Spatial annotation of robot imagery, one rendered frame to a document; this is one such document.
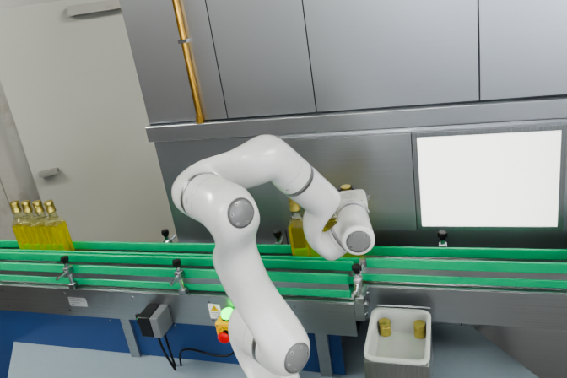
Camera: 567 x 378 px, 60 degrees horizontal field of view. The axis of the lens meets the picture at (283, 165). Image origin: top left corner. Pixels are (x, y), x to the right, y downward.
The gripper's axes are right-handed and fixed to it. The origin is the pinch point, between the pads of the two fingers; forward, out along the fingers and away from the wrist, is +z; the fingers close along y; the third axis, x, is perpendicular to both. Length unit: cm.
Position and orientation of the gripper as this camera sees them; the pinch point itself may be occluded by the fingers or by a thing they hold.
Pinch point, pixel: (346, 191)
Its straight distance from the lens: 153.7
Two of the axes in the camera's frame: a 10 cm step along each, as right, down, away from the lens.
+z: 0.3, -3.4, 9.4
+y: -9.9, 1.3, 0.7
